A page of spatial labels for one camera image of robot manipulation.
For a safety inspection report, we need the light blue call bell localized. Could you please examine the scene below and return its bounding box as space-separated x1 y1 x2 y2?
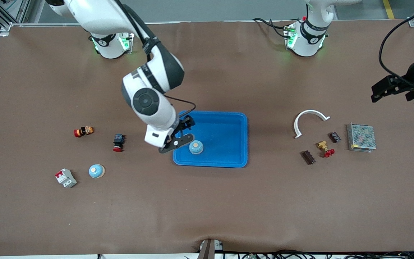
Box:
189 140 204 155
88 164 106 180

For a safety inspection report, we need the large dark brown capacitor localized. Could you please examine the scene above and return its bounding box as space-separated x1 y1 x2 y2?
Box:
302 150 317 165

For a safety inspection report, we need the blue plastic tray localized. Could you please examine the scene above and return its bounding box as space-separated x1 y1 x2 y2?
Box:
172 110 248 168

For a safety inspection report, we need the black red push button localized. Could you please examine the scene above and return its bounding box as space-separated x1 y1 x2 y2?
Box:
112 134 125 153

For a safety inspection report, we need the metal mesh power supply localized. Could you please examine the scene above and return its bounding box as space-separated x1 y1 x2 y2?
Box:
346 122 377 153

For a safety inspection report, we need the orange emergency stop button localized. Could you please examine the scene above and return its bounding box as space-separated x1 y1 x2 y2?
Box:
74 126 94 138

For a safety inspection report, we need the white curved pipe clamp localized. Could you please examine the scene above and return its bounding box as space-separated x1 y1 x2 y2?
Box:
294 110 331 139

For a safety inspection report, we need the brown table cover mat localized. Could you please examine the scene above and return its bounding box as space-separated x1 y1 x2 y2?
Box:
0 20 414 256

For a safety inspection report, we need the red white circuit breaker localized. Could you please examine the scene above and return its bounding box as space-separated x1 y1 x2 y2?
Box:
55 168 77 188

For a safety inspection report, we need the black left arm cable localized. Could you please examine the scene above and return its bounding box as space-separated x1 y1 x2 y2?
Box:
378 5 414 85

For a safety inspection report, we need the brass valve red handle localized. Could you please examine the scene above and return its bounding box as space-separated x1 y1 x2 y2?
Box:
318 140 335 158

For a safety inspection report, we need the metal table edge bracket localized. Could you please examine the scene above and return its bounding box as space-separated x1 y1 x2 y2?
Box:
198 238 224 259

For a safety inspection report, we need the black base cable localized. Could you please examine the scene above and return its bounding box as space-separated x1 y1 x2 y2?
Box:
252 17 290 38

